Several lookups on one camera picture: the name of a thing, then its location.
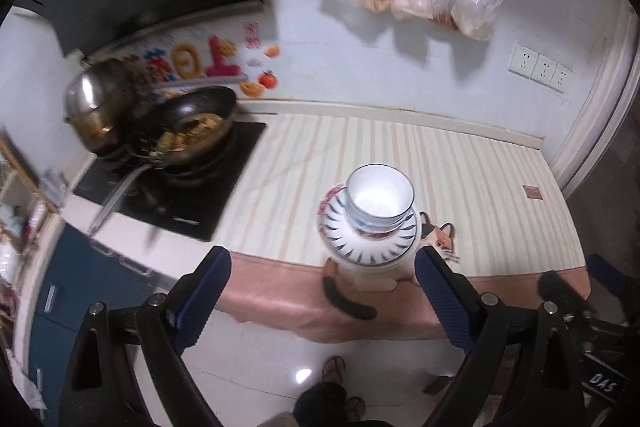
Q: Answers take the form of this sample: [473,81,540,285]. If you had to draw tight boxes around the white wall socket strip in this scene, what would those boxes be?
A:
[508,43,573,93]

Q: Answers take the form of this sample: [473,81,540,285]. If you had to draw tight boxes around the small brown box on floor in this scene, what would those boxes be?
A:
[423,375,454,397]

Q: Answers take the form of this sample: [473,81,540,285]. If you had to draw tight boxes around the white plate pink roses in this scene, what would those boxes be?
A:
[316,183,417,273]

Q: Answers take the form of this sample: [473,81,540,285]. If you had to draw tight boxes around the white bowl dark rim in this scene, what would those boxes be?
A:
[345,164,414,219]

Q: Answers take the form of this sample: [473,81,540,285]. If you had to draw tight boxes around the black frying pan with food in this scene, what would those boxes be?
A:
[88,86,238,236]

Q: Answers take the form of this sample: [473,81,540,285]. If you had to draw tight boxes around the person left sandalled foot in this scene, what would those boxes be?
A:
[321,355,346,385]

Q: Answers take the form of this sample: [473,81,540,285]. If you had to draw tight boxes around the wooden side shelf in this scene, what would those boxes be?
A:
[0,126,61,308]

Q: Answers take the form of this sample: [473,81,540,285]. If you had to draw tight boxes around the black induction cooktop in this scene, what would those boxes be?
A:
[72,120,269,244]

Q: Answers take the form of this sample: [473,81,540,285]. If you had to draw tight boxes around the white plate grey swirl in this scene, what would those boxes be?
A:
[323,259,404,293]

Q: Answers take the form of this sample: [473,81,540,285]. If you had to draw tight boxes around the person right sandalled foot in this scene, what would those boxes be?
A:
[345,397,367,423]

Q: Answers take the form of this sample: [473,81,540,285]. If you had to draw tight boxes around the blue kitchen cabinet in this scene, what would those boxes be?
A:
[28,225,152,425]

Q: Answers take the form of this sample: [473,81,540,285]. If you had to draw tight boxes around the white plate blue stripes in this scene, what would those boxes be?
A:
[319,190,420,267]

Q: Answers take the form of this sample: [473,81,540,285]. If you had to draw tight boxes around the colourful festive wall sticker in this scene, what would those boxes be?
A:
[115,18,281,101]

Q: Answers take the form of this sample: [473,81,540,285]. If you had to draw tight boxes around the striped cat table mat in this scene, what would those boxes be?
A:
[214,115,591,343]

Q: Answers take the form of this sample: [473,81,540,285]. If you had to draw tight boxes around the person sandalled foot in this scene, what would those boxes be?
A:
[345,397,367,423]
[321,355,346,385]

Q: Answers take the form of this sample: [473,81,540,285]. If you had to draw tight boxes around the stainless steel pot with lid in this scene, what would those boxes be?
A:
[64,58,138,155]

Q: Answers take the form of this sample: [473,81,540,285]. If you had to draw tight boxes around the white bowl red flowers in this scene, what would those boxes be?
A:
[352,221,401,241]

